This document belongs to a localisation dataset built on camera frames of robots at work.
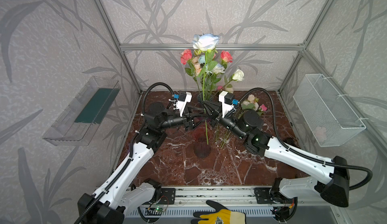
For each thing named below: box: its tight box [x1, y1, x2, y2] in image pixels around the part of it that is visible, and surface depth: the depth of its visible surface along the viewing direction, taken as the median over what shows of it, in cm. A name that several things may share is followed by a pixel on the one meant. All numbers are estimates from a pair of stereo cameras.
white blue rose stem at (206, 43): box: [192, 33, 220, 145], surface depth 45 cm
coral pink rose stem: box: [220, 50, 234, 70], surface depth 84 cm
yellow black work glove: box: [190, 200, 246, 224], surface depth 68 cm
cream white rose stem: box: [216, 69, 245, 95], surface depth 72 cm
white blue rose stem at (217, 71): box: [211, 63, 226, 86], surface depth 79 cm
